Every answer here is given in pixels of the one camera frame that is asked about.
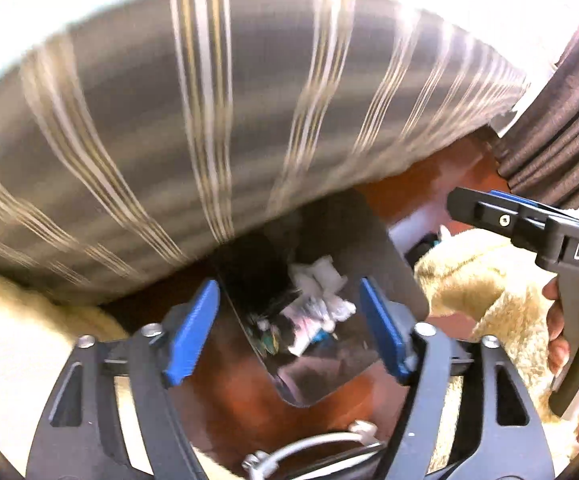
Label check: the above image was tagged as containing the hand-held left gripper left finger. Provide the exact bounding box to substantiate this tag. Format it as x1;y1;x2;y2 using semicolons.
27;279;220;480

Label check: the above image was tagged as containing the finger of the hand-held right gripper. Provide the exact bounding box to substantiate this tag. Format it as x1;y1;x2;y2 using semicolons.
447;186;553;261
487;190;577;225

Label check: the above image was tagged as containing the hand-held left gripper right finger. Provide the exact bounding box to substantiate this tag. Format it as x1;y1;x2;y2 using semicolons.
359;276;555;480

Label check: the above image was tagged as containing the black trash bin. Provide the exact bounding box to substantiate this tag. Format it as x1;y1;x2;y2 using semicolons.
212;192;430;408

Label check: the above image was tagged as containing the person's right hand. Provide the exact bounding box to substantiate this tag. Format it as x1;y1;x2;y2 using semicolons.
542;276;579;376

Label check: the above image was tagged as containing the beige fluffy blanket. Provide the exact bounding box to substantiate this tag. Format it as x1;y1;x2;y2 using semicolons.
413;227;579;480

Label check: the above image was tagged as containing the green wrapper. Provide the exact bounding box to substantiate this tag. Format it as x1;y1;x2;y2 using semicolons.
248;316;283;357

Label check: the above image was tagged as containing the dark brown curtain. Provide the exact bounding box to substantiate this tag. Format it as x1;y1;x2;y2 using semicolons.
489;10;579;209

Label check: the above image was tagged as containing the pile of crumpled white paper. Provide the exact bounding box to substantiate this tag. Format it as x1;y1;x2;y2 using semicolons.
270;255;359;357

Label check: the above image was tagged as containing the dark cloth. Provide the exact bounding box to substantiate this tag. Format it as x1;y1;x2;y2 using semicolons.
407;224;453;267

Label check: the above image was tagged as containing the cream fluffy cloth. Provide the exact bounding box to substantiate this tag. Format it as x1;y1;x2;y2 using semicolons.
0;264;138;480

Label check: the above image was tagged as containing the white cable with plug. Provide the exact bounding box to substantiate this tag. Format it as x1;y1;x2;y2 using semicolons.
244;420;381;477

